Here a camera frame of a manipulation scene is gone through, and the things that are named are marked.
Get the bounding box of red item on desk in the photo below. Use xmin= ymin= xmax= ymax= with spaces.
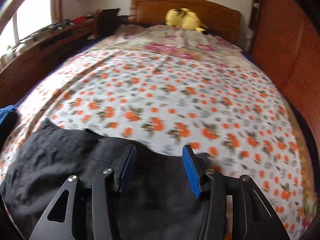
xmin=72 ymin=16 xmax=87 ymax=25

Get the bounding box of wooden louvered wardrobe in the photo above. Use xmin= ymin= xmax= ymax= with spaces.
xmin=251 ymin=0 xmax=319 ymax=145

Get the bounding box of blue cloth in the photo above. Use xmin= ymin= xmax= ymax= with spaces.
xmin=0 ymin=105 xmax=18 ymax=128

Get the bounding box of yellow plush toy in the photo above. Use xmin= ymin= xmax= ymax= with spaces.
xmin=165 ymin=8 xmax=209 ymax=33

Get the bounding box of orange print bedsheet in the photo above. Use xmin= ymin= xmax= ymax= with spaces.
xmin=1 ymin=49 xmax=316 ymax=239

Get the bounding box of dark wooden chair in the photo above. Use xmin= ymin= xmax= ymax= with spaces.
xmin=94 ymin=8 xmax=120 ymax=38

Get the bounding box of floral quilt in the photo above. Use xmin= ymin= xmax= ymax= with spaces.
xmin=92 ymin=24 xmax=256 ymax=70

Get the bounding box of wooden desk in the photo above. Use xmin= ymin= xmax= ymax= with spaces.
xmin=0 ymin=19 xmax=94 ymax=108

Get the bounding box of wooden headboard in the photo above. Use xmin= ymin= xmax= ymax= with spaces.
xmin=130 ymin=0 xmax=242 ymax=45

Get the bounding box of black jacket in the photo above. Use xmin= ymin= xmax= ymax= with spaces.
xmin=1 ymin=120 xmax=204 ymax=239

